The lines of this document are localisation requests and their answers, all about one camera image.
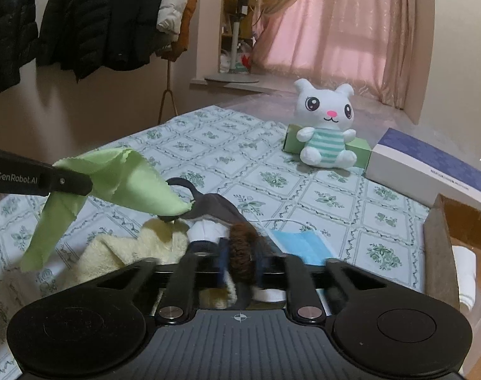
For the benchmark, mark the floral checked tablecloth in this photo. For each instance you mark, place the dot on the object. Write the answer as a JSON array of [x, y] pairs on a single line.
[[264, 166]]

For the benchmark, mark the standing fan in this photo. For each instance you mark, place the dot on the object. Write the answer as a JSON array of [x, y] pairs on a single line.
[[236, 47]]

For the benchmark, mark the black puffer jacket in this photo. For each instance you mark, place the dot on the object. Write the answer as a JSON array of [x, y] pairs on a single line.
[[102, 16], [8, 19]]

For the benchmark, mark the white plush cat toy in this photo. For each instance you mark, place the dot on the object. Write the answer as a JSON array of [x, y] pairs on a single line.
[[323, 126]]

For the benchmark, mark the pink curtain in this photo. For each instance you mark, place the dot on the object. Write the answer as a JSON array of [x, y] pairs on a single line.
[[343, 27]]

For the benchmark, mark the green tissue box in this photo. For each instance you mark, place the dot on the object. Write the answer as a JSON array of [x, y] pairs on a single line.
[[361, 152]]

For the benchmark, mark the brown jacket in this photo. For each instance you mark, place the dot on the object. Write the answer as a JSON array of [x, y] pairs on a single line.
[[185, 31]]

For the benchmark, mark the white puffer jacket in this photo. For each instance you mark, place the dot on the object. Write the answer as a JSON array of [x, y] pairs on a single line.
[[173, 0]]

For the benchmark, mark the light green cloth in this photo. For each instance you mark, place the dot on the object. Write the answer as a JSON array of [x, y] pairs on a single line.
[[117, 182]]

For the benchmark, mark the brown cardboard box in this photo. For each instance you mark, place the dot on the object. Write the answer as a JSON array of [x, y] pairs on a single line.
[[436, 253]]

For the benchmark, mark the blue face mask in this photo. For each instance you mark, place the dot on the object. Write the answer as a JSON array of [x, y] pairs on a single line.
[[304, 245]]

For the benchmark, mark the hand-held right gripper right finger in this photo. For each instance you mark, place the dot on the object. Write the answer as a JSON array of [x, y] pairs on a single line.
[[300, 285]]

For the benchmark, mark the white bag with red print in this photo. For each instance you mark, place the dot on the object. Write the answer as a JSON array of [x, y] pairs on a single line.
[[244, 57]]

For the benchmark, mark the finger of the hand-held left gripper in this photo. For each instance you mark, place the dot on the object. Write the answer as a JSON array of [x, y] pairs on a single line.
[[72, 184]]

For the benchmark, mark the blue and white flat box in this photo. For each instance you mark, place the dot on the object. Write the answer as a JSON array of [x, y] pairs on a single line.
[[426, 166]]

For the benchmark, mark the pale yellow towel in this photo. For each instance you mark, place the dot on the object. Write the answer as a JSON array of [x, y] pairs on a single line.
[[141, 245]]

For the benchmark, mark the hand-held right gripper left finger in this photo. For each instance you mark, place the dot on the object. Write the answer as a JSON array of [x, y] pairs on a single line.
[[185, 281]]

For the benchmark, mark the white sock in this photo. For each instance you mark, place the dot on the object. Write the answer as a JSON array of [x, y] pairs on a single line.
[[464, 273]]

